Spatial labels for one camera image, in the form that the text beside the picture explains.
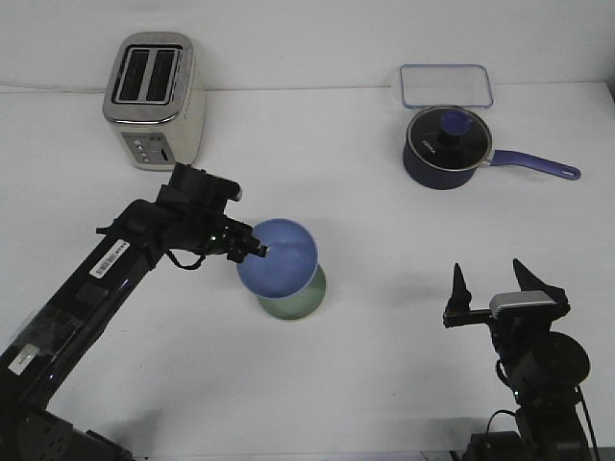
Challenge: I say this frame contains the silver two-slot toaster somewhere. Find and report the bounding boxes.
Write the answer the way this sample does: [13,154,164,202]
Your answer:
[102,32,206,171]

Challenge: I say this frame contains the dark blue saucepan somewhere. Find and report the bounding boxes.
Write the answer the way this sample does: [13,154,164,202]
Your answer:
[403,143,581,190]

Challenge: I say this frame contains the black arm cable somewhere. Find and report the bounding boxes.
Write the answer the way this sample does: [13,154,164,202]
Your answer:
[165,249,209,271]
[484,386,602,461]

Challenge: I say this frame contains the green bowl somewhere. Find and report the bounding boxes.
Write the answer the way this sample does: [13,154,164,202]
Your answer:
[258,266,327,321]

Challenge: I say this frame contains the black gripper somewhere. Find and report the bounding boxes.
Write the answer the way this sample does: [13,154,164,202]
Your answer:
[167,163,268,263]
[443,258,570,358]

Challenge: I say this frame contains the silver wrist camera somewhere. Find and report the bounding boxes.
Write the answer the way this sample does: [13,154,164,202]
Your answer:
[489,290,556,319]

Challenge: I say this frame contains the blue bowl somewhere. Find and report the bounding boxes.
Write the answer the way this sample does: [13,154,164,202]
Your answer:
[236,218,318,299]

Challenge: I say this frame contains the glass pot lid blue knob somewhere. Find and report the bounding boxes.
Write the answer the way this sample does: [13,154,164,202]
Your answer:
[407,106,492,172]

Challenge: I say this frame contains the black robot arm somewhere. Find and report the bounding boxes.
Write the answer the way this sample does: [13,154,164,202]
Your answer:
[443,260,600,460]
[1,163,266,460]

